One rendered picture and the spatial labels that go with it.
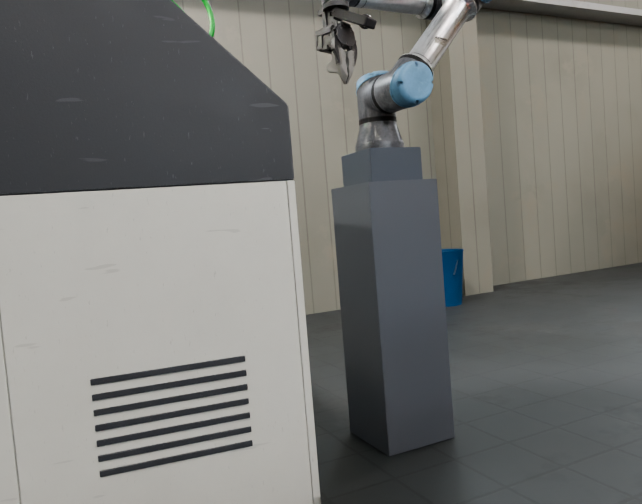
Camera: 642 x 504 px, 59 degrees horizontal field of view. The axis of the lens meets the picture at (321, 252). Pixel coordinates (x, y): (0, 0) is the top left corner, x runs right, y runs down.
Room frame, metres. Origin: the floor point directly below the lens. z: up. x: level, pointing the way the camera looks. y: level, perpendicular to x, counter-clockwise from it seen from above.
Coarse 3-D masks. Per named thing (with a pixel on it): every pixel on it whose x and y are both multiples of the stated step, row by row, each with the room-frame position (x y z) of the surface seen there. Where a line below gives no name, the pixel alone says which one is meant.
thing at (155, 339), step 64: (128, 192) 1.10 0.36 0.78; (192, 192) 1.14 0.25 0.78; (256, 192) 1.18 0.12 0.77; (0, 256) 1.02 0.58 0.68; (64, 256) 1.06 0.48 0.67; (128, 256) 1.09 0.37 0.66; (192, 256) 1.13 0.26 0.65; (256, 256) 1.17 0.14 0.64; (64, 320) 1.05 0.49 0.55; (128, 320) 1.09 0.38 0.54; (192, 320) 1.13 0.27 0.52; (256, 320) 1.17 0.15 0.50; (64, 384) 1.05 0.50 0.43; (128, 384) 1.09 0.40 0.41; (192, 384) 1.12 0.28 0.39; (256, 384) 1.17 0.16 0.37; (64, 448) 1.05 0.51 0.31; (128, 448) 1.08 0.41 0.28; (192, 448) 1.12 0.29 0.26; (256, 448) 1.16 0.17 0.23
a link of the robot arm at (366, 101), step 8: (376, 72) 1.70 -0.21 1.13; (384, 72) 1.71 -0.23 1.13; (360, 80) 1.73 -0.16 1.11; (368, 80) 1.71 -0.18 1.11; (360, 88) 1.73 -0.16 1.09; (368, 88) 1.70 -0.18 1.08; (360, 96) 1.73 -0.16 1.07; (368, 96) 1.69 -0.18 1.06; (360, 104) 1.73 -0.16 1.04; (368, 104) 1.71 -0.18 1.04; (376, 104) 1.68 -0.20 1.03; (360, 112) 1.74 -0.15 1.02; (368, 112) 1.71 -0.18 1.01; (376, 112) 1.70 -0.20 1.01; (384, 112) 1.70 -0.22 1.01
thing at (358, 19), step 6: (336, 12) 1.52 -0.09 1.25; (342, 12) 1.51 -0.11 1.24; (348, 12) 1.49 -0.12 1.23; (342, 18) 1.51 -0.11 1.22; (348, 18) 1.49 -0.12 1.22; (354, 18) 1.48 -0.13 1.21; (360, 18) 1.47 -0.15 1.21; (366, 18) 1.46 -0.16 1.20; (360, 24) 1.47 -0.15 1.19; (366, 24) 1.46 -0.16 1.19; (372, 24) 1.48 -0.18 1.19
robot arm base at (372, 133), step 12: (360, 120) 1.74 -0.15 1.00; (372, 120) 1.71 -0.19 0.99; (384, 120) 1.70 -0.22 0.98; (396, 120) 1.75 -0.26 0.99; (360, 132) 1.74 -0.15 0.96; (372, 132) 1.71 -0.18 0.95; (384, 132) 1.69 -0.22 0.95; (396, 132) 1.72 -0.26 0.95; (360, 144) 1.72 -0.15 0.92; (372, 144) 1.69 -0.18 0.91; (384, 144) 1.69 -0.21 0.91; (396, 144) 1.70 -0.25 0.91
